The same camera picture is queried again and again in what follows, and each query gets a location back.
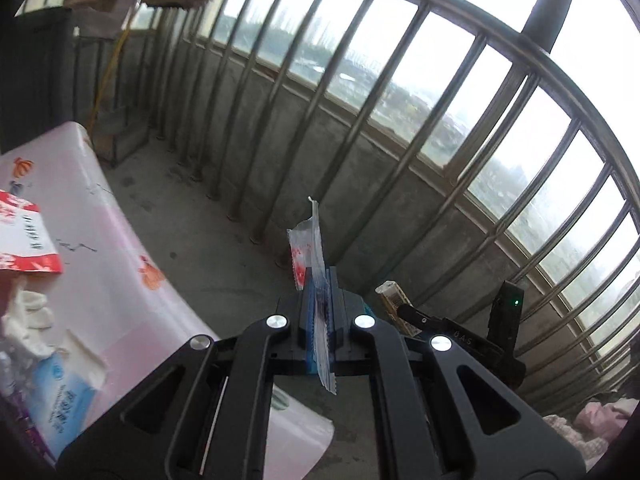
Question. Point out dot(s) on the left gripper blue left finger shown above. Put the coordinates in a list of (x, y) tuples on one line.
[(305, 335)]

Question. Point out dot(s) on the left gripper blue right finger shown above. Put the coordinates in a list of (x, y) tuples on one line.
[(338, 323)]

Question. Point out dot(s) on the clear red printed wrapper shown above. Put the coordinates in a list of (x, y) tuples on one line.
[(305, 243)]

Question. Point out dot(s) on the brown snack wrapper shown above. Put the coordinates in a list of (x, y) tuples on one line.
[(392, 297)]

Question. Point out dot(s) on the metal balcony railing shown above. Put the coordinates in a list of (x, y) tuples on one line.
[(452, 145)]

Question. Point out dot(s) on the pink patterned tablecloth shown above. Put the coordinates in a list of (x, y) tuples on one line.
[(155, 415)]

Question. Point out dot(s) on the blue white medicine box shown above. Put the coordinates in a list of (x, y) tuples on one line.
[(61, 390)]

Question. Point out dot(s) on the metal dustpan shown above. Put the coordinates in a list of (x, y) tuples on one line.
[(120, 134)]

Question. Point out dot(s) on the white crumpled tissue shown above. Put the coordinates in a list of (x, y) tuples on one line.
[(27, 316)]

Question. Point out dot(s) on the purple snack bag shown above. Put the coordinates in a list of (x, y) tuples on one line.
[(28, 425)]

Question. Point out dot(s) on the crushed Pepsi plastic bottle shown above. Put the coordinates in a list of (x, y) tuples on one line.
[(7, 378)]

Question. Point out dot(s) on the red white snack bag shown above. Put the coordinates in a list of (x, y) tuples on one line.
[(25, 243)]

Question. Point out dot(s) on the yellow broom handle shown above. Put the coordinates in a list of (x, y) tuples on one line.
[(112, 62)]

